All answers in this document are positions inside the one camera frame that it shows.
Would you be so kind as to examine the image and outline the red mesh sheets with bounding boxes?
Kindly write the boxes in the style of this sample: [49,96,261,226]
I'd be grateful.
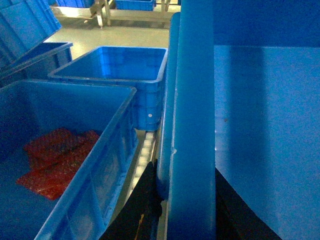
[16,127,100,201]

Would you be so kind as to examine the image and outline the large blue plastic crate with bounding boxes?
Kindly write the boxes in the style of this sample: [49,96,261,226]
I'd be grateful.
[158,0,320,240]

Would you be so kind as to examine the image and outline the blue crate background rack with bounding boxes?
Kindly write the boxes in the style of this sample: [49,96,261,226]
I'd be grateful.
[53,0,156,11]

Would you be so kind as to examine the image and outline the tilted blue crate far left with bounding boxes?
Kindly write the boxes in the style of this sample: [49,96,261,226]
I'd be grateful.
[0,0,62,70]

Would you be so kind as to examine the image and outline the blue crate with red contents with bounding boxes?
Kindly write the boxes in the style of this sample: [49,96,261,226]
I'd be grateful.
[0,80,138,240]

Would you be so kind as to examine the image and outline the empty blue crate behind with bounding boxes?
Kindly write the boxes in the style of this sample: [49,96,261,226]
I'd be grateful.
[48,46,168,132]

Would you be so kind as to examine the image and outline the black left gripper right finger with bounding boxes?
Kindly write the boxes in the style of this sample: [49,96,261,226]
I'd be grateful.
[215,169,280,240]

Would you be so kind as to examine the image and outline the steel roller shelf rack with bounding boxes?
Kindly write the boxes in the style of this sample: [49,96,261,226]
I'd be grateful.
[129,12,181,237]

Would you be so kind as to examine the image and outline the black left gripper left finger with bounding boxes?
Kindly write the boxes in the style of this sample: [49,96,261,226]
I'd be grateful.
[100,162,163,240]

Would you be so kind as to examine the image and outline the blue crate middle row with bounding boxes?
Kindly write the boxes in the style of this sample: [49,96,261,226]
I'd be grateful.
[0,42,73,87]

